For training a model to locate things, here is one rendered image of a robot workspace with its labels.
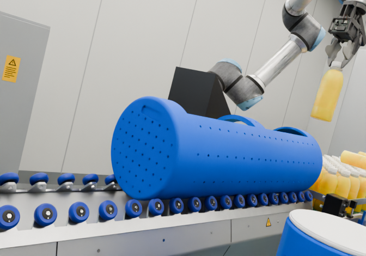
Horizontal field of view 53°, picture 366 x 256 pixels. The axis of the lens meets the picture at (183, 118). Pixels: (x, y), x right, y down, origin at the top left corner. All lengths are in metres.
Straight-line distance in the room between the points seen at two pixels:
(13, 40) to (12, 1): 1.33
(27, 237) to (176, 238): 0.41
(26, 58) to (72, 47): 1.48
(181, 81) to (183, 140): 0.72
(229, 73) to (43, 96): 2.41
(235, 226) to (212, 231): 0.12
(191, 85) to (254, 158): 0.53
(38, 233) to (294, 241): 0.56
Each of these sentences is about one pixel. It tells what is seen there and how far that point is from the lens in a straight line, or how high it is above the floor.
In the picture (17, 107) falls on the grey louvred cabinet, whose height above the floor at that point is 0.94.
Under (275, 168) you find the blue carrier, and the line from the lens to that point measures 1.30.
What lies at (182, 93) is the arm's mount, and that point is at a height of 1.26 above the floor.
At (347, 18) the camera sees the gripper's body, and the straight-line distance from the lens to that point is 1.37.
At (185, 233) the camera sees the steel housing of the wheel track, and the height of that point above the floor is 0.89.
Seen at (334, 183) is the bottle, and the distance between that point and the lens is 1.79.
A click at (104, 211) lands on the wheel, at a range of 0.87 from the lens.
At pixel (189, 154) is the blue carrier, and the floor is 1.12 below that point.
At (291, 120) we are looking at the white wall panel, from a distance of 6.29.
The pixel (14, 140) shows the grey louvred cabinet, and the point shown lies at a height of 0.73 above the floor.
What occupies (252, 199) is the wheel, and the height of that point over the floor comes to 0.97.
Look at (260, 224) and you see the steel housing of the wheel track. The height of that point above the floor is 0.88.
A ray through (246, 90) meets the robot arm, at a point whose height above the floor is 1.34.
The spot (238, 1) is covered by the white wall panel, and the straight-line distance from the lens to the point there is 5.07.
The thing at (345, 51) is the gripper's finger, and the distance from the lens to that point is 1.33.
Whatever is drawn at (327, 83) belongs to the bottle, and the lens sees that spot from 1.32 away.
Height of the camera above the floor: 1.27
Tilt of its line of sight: 4 degrees down
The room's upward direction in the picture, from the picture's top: 14 degrees clockwise
